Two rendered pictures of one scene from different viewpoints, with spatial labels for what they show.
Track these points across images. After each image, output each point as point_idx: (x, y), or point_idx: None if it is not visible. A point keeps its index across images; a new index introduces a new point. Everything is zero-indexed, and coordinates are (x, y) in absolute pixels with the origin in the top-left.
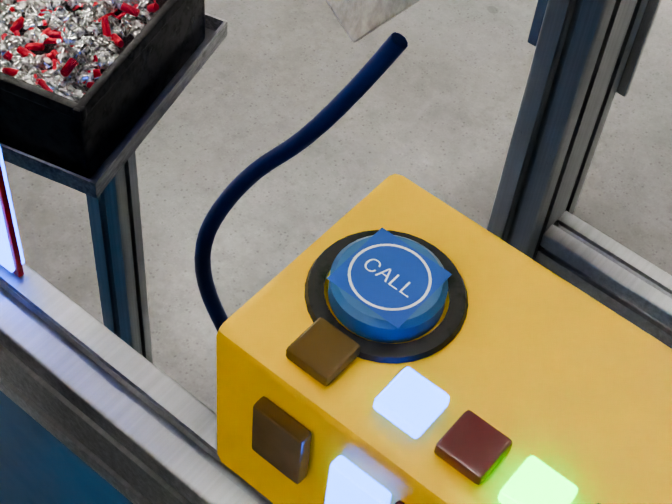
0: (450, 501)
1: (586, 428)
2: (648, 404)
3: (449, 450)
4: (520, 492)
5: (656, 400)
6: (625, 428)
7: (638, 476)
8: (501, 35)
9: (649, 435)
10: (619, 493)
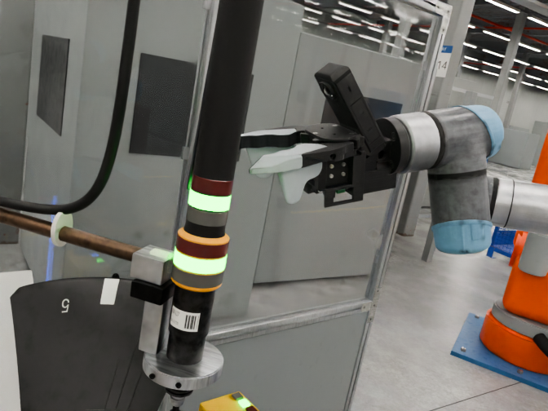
0: (256, 408)
1: (232, 408)
2: (219, 408)
3: (255, 408)
4: (247, 402)
5: (218, 408)
6: (225, 407)
7: (227, 402)
8: None
9: (222, 405)
10: (231, 401)
